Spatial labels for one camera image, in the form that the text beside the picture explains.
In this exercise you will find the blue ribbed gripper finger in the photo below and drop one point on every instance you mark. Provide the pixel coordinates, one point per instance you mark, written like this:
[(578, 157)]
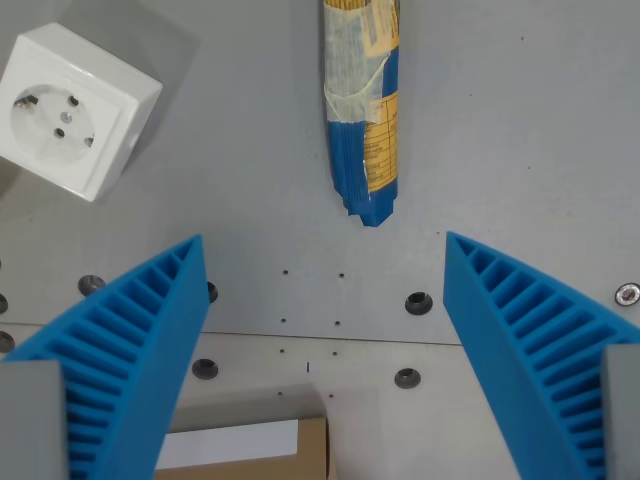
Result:
[(530, 345), (125, 345)]

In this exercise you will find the blue bag with yellow label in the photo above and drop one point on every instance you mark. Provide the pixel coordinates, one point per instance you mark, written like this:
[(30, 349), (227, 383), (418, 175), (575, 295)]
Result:
[(364, 107)]

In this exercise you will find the silver table screw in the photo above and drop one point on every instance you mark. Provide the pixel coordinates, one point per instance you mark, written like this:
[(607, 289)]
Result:
[(628, 294)]

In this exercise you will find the brown cardboard box white label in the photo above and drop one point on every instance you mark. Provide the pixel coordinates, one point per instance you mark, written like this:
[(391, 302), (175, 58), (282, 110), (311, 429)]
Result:
[(245, 445)]

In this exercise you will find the white wall power socket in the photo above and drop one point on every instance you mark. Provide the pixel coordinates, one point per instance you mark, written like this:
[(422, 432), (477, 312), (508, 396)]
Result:
[(75, 110)]

